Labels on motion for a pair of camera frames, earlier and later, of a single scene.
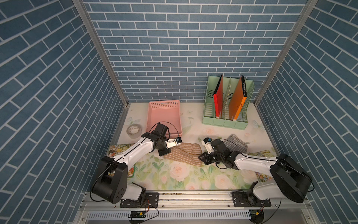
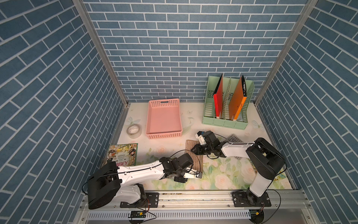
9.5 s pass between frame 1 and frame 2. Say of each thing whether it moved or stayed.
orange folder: stayed
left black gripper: moved
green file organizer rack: stayed
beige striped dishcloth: moved
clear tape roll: stayed
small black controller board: stayed
